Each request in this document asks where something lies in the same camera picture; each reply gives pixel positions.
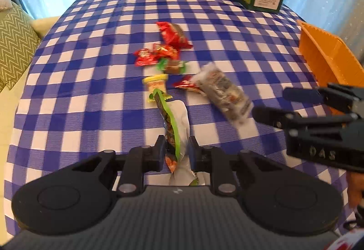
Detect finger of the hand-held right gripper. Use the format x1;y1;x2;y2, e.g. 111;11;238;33
253;106;359;129
282;83;362;115

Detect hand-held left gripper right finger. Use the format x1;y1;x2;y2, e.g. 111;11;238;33
188;136;285;197

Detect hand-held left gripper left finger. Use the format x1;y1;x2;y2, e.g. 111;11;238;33
71;135;167;197

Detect clear green-edged snack packet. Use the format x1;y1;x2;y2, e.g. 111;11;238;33
152;89;209;186

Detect orange plastic tray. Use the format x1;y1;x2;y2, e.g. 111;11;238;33
296;19;363;114

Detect large clear dark snack packet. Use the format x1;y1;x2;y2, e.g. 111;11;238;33
191;63;253;125

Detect yellow snack packet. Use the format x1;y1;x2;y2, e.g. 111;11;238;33
142;74;172;103

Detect small red snack packet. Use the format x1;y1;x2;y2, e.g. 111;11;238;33
172;75;200;91
152;43;180;60
134;48;158;67

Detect green-ended brown snack packet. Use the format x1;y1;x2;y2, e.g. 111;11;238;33
157;58;189;74

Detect long red snack packet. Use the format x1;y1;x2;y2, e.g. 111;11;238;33
156;21;192;49

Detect person's right hand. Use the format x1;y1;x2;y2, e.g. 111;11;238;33
348;173;364;211

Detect blue checked tablecloth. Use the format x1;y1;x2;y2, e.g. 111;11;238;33
7;0;353;242

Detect green zigzag cushion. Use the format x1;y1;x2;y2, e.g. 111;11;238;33
0;1;42;91

